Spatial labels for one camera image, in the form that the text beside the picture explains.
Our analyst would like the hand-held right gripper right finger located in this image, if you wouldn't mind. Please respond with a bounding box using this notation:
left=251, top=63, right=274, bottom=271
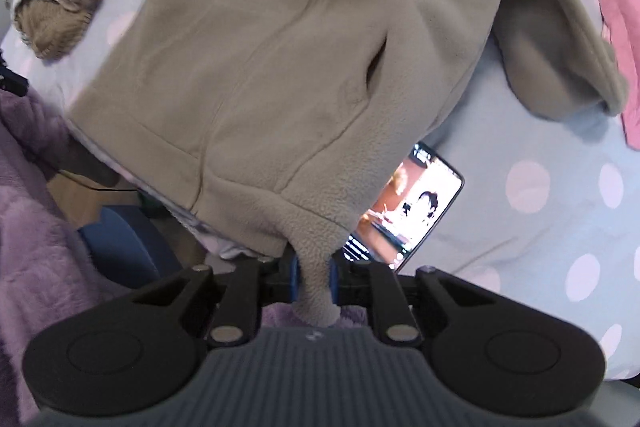
left=328, top=257, right=500, bottom=348

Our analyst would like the black smartphone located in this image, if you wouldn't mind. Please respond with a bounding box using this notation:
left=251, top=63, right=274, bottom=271
left=342, top=142, right=465, bottom=274

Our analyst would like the blue cushioned seat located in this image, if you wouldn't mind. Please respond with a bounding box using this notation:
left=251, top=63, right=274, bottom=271
left=77, top=206, right=183, bottom=290

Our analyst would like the taupe fleece jacket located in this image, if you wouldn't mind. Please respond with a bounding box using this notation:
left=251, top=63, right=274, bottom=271
left=65, top=0, right=630, bottom=326

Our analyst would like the polka dot bed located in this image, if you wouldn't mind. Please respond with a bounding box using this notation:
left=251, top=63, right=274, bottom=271
left=0, top=0, right=640, bottom=380

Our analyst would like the purple fleece cloth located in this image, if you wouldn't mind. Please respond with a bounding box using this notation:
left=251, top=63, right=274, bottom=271
left=0, top=87, right=368, bottom=427

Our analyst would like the brown knitted sweater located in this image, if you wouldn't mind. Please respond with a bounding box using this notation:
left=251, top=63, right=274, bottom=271
left=14, top=0, right=92, bottom=60

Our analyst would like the black cable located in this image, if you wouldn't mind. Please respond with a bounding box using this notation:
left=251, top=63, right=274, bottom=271
left=47, top=167, right=142, bottom=194

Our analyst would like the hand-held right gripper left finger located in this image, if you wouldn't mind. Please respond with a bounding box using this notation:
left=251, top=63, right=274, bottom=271
left=131, top=252, right=301, bottom=348

